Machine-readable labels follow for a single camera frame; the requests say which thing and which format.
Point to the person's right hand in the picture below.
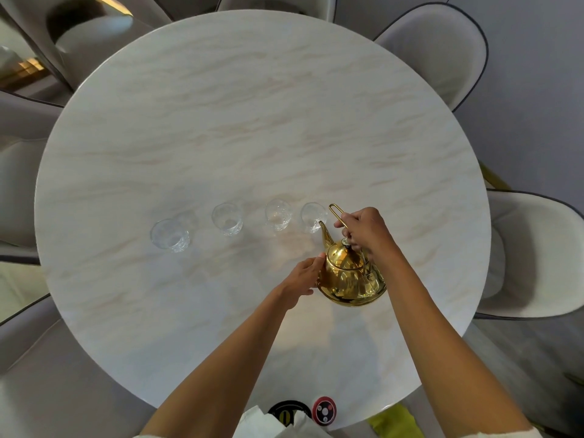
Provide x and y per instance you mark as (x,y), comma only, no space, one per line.
(370,232)

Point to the person's left hand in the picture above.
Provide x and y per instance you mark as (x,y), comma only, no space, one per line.
(299,279)

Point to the person's right fingers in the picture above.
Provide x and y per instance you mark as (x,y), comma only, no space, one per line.
(350,224)

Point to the person's left fingers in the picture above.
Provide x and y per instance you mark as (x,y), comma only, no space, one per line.
(315,265)

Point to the gold metal teapot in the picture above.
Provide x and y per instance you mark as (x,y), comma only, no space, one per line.
(349,280)

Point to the person's left forearm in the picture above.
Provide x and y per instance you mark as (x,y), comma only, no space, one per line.
(228,369)

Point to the person's right forearm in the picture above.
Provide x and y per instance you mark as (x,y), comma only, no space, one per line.
(438,342)

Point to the clear textured glass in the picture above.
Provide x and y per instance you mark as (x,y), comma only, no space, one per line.
(312,217)
(169,236)
(279,214)
(227,218)

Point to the red round badge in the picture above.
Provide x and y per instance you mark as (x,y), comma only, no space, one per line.
(324,411)

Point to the black round badge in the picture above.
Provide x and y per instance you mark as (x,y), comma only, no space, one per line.
(288,409)

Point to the gold metal chair leg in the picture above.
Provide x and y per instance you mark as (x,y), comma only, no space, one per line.
(493,176)

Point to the white shirt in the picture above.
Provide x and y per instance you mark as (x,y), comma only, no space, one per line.
(273,426)

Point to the yellow-green cloth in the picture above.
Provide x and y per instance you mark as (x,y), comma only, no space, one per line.
(394,423)

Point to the white upholstered chair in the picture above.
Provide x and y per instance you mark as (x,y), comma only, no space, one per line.
(438,50)
(54,387)
(91,36)
(538,259)
(283,3)
(18,177)

